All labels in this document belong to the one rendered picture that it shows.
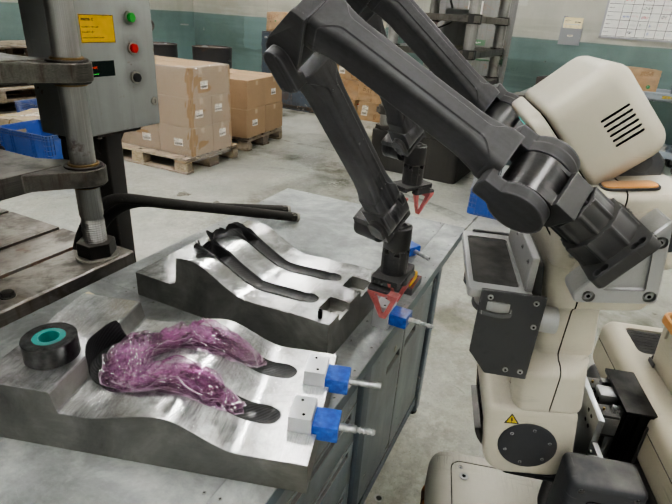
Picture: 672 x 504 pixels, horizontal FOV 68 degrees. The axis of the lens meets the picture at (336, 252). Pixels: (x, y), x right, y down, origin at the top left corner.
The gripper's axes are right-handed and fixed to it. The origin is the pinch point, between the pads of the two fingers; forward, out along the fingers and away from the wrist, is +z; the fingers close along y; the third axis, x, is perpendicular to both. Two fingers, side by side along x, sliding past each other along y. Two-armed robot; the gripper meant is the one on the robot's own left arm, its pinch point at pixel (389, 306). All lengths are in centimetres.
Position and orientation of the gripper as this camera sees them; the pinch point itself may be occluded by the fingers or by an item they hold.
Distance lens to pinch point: 112.4
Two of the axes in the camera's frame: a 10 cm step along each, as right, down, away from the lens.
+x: 9.0, 2.4, -3.7
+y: -4.4, 3.7, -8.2
